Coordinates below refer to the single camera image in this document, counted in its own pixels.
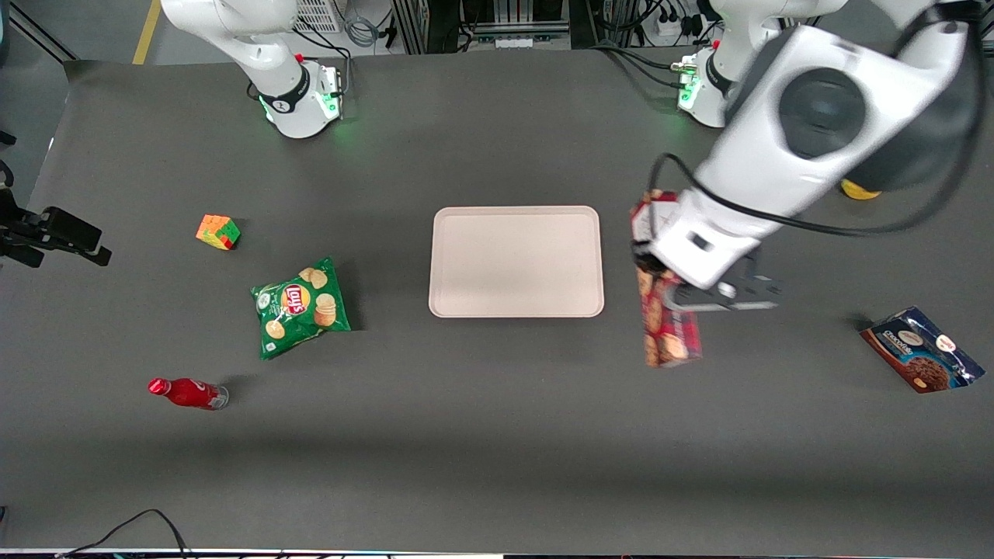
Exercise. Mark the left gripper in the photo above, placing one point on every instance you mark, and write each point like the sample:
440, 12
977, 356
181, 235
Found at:
644, 259

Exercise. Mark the red plaid cookie box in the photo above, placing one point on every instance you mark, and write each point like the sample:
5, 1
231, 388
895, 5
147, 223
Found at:
672, 341

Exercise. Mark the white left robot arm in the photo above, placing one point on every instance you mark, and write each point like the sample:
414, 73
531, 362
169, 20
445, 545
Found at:
776, 155

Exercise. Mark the white rectangular tray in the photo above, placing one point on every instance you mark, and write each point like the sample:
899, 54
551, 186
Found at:
516, 264

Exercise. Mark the blue chocolate cookie box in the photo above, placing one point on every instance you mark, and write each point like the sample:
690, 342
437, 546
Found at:
920, 353

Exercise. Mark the white vented box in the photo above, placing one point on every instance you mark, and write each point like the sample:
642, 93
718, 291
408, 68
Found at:
318, 14

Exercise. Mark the yellow rounded object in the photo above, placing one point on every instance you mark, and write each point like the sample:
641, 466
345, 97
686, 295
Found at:
858, 192

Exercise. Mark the white power strip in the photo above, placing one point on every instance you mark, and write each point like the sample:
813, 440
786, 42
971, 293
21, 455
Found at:
674, 29

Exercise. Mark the dark equipment rack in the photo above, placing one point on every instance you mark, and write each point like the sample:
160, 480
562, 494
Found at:
481, 23

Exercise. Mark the green chips bag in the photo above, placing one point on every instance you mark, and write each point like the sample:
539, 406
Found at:
299, 307

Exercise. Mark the colourful puzzle cube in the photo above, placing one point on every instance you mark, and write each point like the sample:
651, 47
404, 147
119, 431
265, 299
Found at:
219, 232

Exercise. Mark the red cola bottle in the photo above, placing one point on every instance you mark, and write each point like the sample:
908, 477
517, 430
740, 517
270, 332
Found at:
186, 393

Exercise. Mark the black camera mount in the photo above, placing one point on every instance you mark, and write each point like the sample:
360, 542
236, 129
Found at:
66, 231

